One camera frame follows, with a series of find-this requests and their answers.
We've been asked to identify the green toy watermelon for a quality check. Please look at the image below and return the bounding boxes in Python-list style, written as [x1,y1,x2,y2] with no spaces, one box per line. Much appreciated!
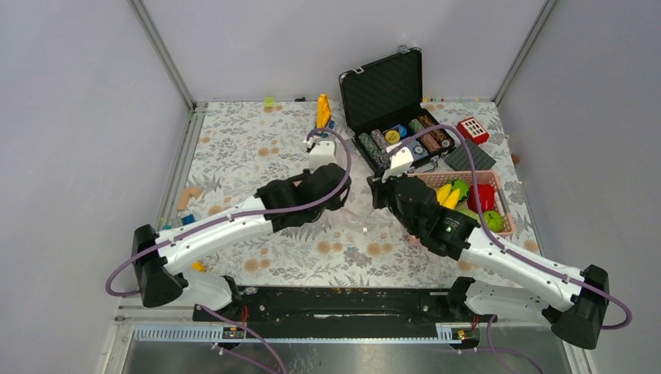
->
[451,179,470,203]

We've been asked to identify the yellow toy bananas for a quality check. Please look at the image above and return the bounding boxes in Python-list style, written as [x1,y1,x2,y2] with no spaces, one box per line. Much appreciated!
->
[436,183,461,210]

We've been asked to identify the yellow small block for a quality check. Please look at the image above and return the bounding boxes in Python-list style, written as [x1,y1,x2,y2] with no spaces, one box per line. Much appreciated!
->
[191,261,207,273]

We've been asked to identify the pink plastic basket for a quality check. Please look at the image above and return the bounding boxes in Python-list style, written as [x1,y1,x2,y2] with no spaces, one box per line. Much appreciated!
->
[387,171,514,247]

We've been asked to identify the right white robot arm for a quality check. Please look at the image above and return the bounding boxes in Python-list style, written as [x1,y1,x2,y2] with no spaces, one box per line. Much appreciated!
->
[367,175,609,350]

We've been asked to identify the green toy custard apple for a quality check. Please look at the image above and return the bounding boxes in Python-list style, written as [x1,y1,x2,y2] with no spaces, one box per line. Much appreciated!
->
[483,210,505,233]

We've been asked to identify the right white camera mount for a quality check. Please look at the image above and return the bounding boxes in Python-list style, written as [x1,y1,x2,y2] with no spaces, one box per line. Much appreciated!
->
[381,144,414,183]

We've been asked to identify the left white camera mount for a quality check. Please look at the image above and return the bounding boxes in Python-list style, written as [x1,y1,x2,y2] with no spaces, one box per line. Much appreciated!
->
[306,138,337,172]

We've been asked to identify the grey building baseplate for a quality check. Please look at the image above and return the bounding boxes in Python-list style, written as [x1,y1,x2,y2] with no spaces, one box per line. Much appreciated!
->
[444,139,496,171]

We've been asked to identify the yellow toy crane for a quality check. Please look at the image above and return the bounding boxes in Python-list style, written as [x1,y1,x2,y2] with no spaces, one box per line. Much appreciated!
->
[315,93,332,129]

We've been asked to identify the green toy cabbage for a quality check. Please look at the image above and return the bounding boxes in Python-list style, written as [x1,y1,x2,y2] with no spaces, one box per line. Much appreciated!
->
[455,207,480,222]

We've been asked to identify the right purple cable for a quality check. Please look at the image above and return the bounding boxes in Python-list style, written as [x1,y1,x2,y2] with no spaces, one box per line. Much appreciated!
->
[382,123,633,374]

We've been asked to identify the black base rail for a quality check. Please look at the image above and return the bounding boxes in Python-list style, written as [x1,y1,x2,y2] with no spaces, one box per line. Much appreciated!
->
[218,287,490,339]

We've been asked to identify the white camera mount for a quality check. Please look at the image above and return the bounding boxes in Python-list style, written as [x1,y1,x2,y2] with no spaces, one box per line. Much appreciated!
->
[381,144,414,183]
[306,138,337,172]

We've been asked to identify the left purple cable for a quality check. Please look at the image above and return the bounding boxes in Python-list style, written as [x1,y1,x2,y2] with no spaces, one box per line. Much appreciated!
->
[105,128,353,374]

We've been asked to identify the clear pink zip bag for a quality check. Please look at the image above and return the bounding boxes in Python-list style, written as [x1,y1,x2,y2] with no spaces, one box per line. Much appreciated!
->
[328,181,378,235]

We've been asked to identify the black poker chip case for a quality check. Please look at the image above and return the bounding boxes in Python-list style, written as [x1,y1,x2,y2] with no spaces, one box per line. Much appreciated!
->
[338,46,438,175]

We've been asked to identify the red window block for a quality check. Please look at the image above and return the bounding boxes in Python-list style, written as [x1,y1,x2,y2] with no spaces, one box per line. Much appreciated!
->
[457,117,490,145]

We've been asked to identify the purple cable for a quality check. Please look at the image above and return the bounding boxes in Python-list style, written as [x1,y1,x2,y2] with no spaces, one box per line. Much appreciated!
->
[382,123,633,374]
[105,128,353,374]

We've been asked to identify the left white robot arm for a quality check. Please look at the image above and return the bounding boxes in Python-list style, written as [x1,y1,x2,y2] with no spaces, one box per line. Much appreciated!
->
[132,163,351,320]

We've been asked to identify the blue building block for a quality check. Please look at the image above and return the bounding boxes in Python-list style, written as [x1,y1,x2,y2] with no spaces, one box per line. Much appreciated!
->
[181,214,196,226]

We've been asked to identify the red toy pepper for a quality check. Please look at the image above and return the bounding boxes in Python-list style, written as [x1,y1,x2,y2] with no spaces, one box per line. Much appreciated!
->
[467,184,496,213]

